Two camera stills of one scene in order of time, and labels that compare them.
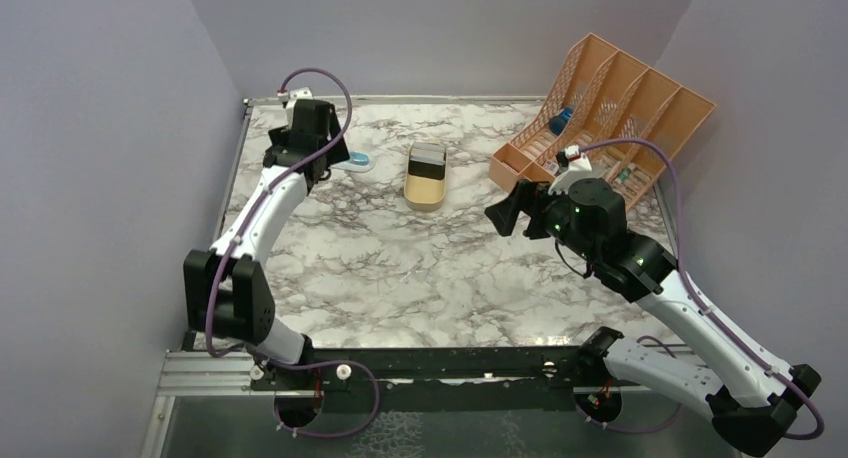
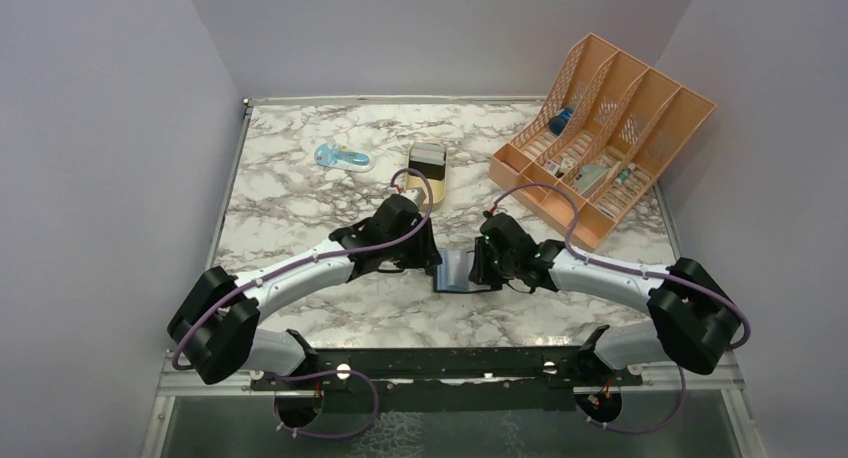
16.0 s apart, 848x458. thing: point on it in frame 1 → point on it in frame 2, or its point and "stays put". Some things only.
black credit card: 425,169 stays put
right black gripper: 530,196 → 480,272
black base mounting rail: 440,381 stays put
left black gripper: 280,136 → 426,254
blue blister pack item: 358,161 stays put
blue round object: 557,122 stays put
